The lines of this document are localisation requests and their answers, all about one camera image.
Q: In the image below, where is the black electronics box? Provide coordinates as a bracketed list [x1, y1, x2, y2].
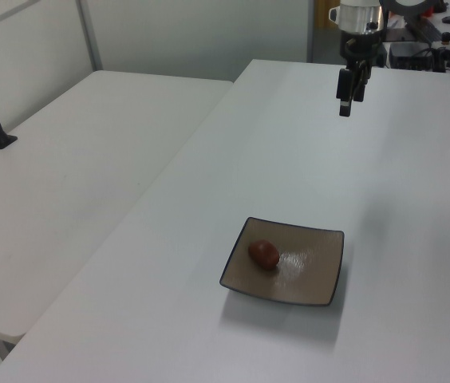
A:
[387, 41, 436, 69]

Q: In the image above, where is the black keyboard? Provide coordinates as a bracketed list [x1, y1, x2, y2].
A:
[407, 18, 442, 41]

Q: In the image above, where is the square brown ceramic plate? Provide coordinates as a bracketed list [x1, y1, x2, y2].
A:
[219, 216, 345, 308]

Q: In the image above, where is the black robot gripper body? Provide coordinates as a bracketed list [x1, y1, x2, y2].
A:
[340, 30, 383, 71]

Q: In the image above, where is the brown wooden board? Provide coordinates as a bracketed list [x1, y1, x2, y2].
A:
[314, 0, 342, 29]

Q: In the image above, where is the small reddish-brown round food item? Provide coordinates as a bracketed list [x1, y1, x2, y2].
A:
[247, 239, 280, 272]

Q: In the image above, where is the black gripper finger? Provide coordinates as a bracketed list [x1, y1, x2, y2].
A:
[336, 68, 355, 118]
[353, 62, 372, 104]

